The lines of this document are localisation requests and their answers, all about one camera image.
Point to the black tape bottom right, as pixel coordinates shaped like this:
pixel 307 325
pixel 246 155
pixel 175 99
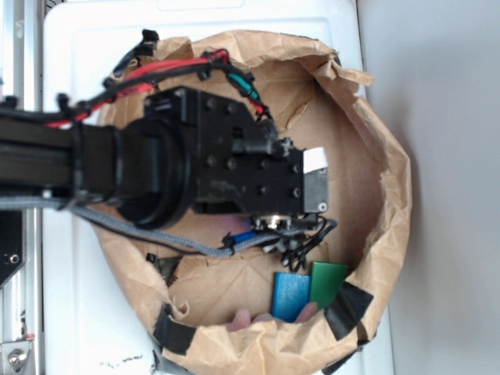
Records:
pixel 347 309

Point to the aluminium frame rail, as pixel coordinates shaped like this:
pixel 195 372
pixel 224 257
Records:
pixel 21 325

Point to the brown paper bag liner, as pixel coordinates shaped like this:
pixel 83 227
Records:
pixel 316 102

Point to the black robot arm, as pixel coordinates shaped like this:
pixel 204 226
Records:
pixel 83 165

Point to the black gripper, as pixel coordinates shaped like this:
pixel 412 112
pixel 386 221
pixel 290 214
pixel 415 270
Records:
pixel 221 161

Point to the black tape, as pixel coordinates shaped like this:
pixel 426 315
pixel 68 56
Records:
pixel 347 309
pixel 145 48
pixel 171 335

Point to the green wooden block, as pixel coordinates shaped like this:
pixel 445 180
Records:
pixel 326 279

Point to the blue wooden block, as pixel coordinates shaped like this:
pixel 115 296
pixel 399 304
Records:
pixel 290 295

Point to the pink object under paper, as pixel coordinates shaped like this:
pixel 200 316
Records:
pixel 243 318

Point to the black tape bottom left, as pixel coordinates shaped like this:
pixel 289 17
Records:
pixel 171 335

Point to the black tape top left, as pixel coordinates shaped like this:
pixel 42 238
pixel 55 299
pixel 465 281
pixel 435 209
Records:
pixel 145 48

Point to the black metal bracket plate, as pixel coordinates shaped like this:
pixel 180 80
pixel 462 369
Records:
pixel 11 244

